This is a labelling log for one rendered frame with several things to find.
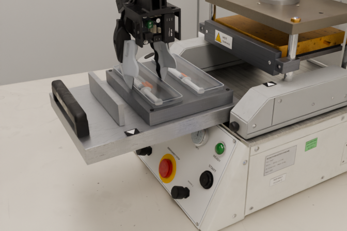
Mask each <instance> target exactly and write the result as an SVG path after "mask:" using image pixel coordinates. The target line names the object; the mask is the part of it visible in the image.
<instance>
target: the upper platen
mask: <svg viewBox="0 0 347 231"><path fill-rule="evenodd" d="M215 22H217V23H220V24H222V25H224V26H226V27H229V28H231V29H233V30H235V31H237V32H240V33H242V34H244V35H246V36H248V37H251V38H253V39H255V40H257V41H260V42H262V43H264V44H266V45H269V46H271V47H273V48H275V49H277V50H280V51H282V55H281V57H286V56H287V49H288V40H289V34H287V33H285V32H282V31H280V30H277V29H274V28H272V27H269V26H267V25H264V24H262V23H259V22H257V21H254V20H251V19H249V18H246V17H244V16H242V15H239V14H238V15H232V16H227V17H223V18H218V19H215ZM344 35H345V31H343V30H339V29H336V28H333V27H327V28H322V29H317V30H313V31H308V32H304V33H300V34H299V35H298V43H297V50H296V57H297V58H300V59H301V60H300V61H303V60H307V59H310V58H314V57H319V56H322V55H326V54H330V53H334V52H338V51H341V50H342V47H343V46H342V45H341V43H343V40H344Z"/></svg>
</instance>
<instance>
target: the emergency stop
mask: <svg viewBox="0 0 347 231"><path fill-rule="evenodd" d="M159 173H160V175H161V177H163V178H168V177H169V176H170V175H171V173H172V162H171V161H170V159H163V160H162V161H161V163H160V165H159Z"/></svg>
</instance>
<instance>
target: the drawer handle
mask: <svg viewBox="0 0 347 231"><path fill-rule="evenodd" d="M52 93H53V99H54V101H55V102H58V101H59V102H60V103H61V105H62V106H63V108H64V110H65V111H66V113H67V114H68V116H69V117H70V119H71V120H72V122H73V123H74V127H75V133H76V135H77V137H78V138H79V137H83V136H86V135H89V134H90V133H89V125H88V120H87V114H86V112H85V111H84V110H83V109H82V107H81V106H80V104H79V103H78V102H77V100H76V99H75V98H74V96H73V95H72V94H71V92H70V91H69V90H68V88H67V87H66V86H65V84H64V83H63V82H62V80H60V79H58V80H54V81H52Z"/></svg>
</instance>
